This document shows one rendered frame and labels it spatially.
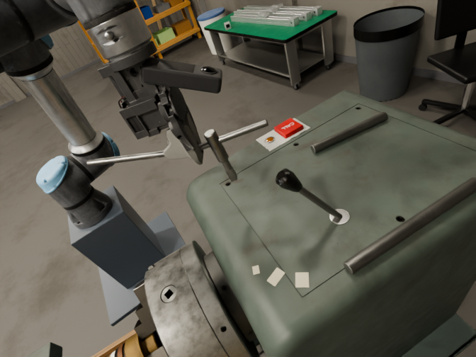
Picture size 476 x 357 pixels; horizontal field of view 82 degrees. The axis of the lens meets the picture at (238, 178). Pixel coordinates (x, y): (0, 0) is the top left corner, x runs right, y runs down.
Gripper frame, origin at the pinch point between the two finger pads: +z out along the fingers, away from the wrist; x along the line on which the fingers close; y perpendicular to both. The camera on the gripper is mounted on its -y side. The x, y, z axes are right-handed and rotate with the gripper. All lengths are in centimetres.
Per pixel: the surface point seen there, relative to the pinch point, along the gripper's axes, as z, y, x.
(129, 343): 29.9, 29.8, 16.6
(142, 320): 27.6, 26.1, 13.2
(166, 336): 21.4, 15.2, 20.8
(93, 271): 128, 165, -95
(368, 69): 96, -115, -224
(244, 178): 16.1, -3.3, -10.7
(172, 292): 20.6, 15.0, 12.8
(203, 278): 19.2, 7.5, 12.1
